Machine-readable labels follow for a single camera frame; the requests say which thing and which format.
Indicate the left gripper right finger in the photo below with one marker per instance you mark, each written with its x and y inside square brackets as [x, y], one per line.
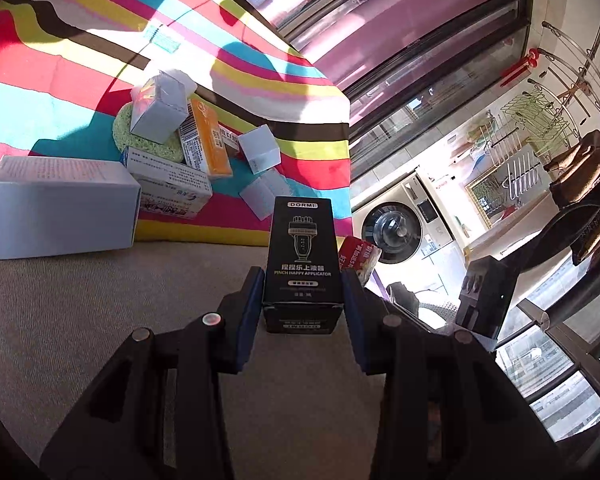
[448, 411]

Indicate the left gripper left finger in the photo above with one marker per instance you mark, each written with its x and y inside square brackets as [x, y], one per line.
[155, 411]

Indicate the red blue product box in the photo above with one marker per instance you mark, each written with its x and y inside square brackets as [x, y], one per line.
[360, 256]

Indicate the black applicator box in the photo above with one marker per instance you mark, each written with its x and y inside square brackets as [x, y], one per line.
[302, 292]

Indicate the white blue text box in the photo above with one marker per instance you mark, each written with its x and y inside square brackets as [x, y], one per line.
[168, 188]

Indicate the white foam block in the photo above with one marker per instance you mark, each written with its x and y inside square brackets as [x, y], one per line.
[260, 195]

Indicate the white box with printed text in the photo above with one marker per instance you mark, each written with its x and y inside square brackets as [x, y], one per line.
[54, 206]

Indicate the small white box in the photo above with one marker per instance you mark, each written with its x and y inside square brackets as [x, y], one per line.
[260, 149]

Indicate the orange tissue pack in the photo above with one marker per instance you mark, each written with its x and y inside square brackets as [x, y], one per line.
[202, 142]

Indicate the white cube box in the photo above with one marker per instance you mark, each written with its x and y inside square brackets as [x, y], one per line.
[159, 105]

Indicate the black cloth on chair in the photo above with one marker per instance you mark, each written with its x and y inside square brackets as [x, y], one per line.
[404, 300]

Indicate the gold washing machine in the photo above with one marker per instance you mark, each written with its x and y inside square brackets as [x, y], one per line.
[404, 222]

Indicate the teal small box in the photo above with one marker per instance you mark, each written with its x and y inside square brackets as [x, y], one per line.
[164, 41]

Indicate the striped colourful cushion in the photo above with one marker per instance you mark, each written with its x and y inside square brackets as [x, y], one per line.
[67, 67]

